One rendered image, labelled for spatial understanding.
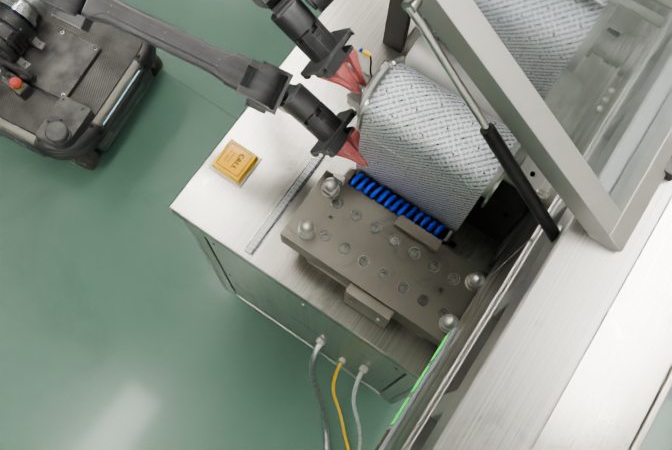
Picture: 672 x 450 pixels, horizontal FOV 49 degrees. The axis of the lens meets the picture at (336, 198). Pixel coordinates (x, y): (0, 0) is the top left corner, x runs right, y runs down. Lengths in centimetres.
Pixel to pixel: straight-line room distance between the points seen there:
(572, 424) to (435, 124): 50
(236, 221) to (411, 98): 53
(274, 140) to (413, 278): 45
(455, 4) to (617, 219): 31
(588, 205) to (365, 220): 73
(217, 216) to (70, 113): 98
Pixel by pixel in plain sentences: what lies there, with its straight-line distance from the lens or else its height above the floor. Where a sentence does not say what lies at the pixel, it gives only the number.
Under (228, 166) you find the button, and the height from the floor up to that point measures 92.
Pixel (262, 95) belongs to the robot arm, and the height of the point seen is 121.
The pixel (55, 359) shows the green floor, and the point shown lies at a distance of 256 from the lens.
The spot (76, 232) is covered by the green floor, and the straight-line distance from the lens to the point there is 262.
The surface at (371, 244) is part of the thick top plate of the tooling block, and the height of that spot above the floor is 103.
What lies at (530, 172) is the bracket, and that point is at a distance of 124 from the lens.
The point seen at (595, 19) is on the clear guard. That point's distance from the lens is 79.
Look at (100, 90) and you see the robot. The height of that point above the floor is 24.
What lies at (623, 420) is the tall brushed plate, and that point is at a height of 144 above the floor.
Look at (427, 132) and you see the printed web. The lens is 122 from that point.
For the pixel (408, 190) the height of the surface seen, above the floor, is 108.
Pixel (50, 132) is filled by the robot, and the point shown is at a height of 32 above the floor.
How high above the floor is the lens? 241
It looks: 72 degrees down
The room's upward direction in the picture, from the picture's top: 5 degrees clockwise
